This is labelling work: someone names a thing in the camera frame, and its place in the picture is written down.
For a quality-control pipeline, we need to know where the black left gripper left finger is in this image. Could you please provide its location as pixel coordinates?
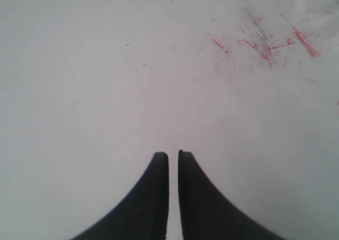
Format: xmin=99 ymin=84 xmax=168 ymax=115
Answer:
xmin=74 ymin=152 xmax=169 ymax=239

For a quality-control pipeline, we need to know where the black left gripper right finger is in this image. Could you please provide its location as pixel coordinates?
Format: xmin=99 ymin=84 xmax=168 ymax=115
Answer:
xmin=178 ymin=150 xmax=282 ymax=239

